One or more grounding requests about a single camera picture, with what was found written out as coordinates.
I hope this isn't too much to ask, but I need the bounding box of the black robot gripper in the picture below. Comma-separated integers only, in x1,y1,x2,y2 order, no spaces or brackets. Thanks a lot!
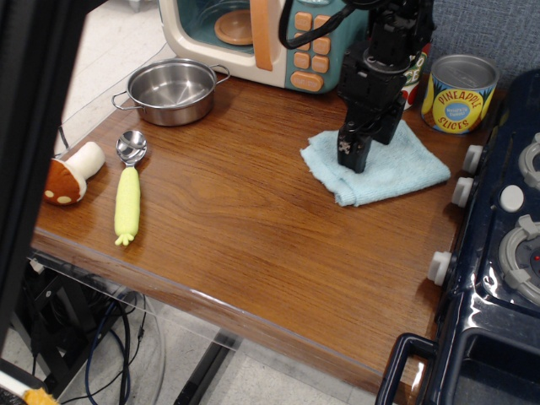
337,40,408,174

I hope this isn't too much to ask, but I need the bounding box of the light blue towel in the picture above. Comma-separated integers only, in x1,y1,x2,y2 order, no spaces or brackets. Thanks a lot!
300,121,451,207

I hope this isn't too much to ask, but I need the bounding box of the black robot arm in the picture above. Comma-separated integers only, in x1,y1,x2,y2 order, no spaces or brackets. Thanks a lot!
278,1,435,173

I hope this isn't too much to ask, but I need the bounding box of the tomato sauce can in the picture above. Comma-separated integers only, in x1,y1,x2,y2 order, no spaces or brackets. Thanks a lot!
402,41,432,110

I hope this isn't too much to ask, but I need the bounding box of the pineapple slices can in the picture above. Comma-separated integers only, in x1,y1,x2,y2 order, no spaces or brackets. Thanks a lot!
421,54,500,135

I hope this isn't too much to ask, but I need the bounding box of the white stove knob upper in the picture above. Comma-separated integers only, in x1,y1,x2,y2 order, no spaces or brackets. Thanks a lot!
462,144,483,174

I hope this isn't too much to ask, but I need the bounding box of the white stove knob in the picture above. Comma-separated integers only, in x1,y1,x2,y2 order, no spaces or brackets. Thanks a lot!
462,144,483,174
451,177,473,208
427,251,452,286

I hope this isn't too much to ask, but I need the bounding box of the white stove knob middle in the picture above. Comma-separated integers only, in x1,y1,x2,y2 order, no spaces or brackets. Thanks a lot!
451,177,473,208

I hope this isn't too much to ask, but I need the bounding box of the white stove knob lower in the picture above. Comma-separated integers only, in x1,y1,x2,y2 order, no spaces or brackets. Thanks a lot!
427,251,452,286

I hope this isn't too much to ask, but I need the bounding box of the toy microwave oven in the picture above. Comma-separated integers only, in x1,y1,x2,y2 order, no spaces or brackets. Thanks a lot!
159,0,369,94

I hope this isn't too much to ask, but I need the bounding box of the small steel pot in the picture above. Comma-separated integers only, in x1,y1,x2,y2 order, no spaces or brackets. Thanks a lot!
111,57,231,127

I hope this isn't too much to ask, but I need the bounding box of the dark blue toy stove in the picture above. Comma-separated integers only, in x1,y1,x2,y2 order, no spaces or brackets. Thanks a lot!
376,70,539,404

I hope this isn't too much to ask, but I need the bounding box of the plush brown mushroom toy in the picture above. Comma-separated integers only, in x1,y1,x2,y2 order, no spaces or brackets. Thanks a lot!
43,142,105,206

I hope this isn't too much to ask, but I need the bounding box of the black side desk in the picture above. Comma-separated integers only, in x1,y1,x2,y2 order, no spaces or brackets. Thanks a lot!
1,1,102,334

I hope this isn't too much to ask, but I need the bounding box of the yellow fuzzy object corner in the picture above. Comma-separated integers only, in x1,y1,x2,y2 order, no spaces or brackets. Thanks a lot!
22,388,58,405

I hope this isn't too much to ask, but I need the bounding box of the scoop with yellow handle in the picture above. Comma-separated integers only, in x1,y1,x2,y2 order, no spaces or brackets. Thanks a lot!
114,130,148,246

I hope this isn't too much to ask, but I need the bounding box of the black cable under table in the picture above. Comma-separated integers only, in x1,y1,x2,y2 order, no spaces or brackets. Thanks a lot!
62,294,149,405

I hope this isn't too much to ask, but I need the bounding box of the blue cable under table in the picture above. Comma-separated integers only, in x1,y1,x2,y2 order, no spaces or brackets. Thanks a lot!
84,299,132,405

